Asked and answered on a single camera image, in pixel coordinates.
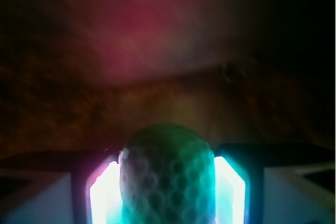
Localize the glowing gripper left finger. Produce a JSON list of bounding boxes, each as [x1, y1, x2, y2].
[[1, 153, 122, 223]]

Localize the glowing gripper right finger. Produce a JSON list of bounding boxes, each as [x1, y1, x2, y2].
[[215, 143, 335, 223]]

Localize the green dimpled ball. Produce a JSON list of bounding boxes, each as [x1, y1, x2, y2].
[[119, 124, 216, 223]]

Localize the brown paper-lined cardboard box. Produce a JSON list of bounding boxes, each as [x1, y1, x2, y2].
[[1, 0, 335, 157]]

